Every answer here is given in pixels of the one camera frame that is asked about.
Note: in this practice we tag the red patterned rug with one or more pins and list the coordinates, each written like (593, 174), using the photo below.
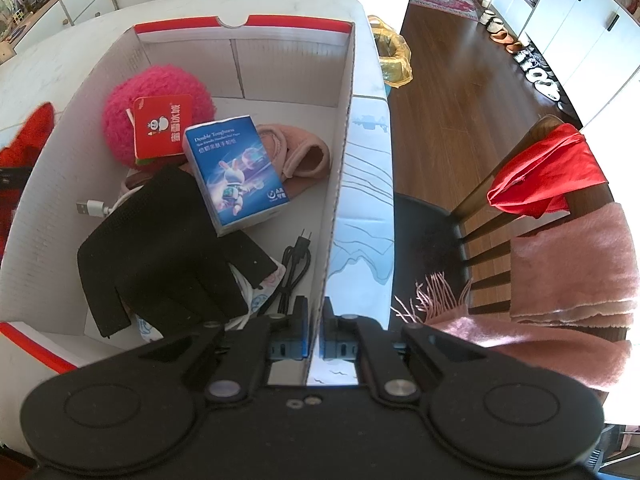
(442, 0)

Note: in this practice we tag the dark wooden chair black seat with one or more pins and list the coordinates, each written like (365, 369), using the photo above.
(425, 245)

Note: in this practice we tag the pink fringed scarf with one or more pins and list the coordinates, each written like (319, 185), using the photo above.
(565, 270)

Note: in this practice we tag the white cardboard box red trim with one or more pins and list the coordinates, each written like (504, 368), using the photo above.
(290, 70)

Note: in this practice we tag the pink plush ball red tag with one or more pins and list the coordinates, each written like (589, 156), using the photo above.
(120, 110)

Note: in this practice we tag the row of slippers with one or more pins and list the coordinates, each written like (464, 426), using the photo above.
(542, 82)

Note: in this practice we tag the white printed table mat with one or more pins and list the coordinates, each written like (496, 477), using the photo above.
(365, 170)

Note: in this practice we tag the blue tissue pack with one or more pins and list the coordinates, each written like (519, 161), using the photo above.
(235, 170)

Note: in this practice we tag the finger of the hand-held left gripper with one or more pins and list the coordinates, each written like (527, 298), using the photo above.
(12, 180)

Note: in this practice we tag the red cloth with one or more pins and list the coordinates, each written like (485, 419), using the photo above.
(545, 170)

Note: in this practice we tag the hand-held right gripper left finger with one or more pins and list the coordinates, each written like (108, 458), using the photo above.
(305, 332)

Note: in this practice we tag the black glove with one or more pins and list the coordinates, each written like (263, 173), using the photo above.
(150, 240)

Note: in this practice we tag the white tall cabinet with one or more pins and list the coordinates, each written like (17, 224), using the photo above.
(570, 30)

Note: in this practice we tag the group of small colourful items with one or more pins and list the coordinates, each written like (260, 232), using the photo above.
(22, 5)

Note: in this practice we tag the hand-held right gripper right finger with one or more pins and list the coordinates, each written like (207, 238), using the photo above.
(324, 342)

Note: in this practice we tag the pink fleece cloth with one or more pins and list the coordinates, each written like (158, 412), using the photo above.
(305, 160)

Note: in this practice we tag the yellow plastic bag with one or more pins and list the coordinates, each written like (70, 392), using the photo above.
(397, 67)

